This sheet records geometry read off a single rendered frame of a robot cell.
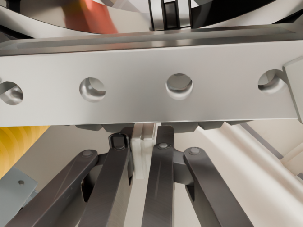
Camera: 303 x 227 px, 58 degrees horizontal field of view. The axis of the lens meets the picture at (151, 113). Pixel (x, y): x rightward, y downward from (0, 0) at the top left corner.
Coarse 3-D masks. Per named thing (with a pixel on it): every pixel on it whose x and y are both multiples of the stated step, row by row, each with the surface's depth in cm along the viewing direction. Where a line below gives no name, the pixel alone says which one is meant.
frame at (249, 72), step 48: (0, 48) 16; (48, 48) 15; (96, 48) 14; (144, 48) 13; (192, 48) 13; (240, 48) 13; (288, 48) 12; (0, 96) 15; (48, 96) 14; (96, 96) 15; (144, 96) 14; (192, 96) 14; (240, 96) 14; (288, 96) 13
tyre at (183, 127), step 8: (296, 16) 20; (8, 32) 22; (240, 120) 23; (248, 120) 24; (88, 128) 25; (96, 128) 25; (104, 128) 25; (112, 128) 25; (120, 128) 24; (176, 128) 24; (184, 128) 24; (192, 128) 24; (208, 128) 24
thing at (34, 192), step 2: (34, 190) 67; (32, 192) 67; (34, 192) 67; (36, 192) 67; (38, 192) 67; (32, 194) 67; (34, 194) 67; (36, 194) 67; (30, 196) 67; (32, 196) 67; (34, 196) 67; (28, 198) 67; (30, 198) 67; (26, 200) 66; (28, 200) 66; (26, 202) 66; (24, 204) 65; (22, 206) 62; (22, 208) 60
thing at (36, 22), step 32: (0, 0) 22; (32, 0) 26; (64, 0) 33; (160, 0) 22; (224, 0) 34; (256, 0) 23; (288, 0) 19; (32, 32) 22; (64, 32) 21; (96, 32) 22; (128, 32) 23
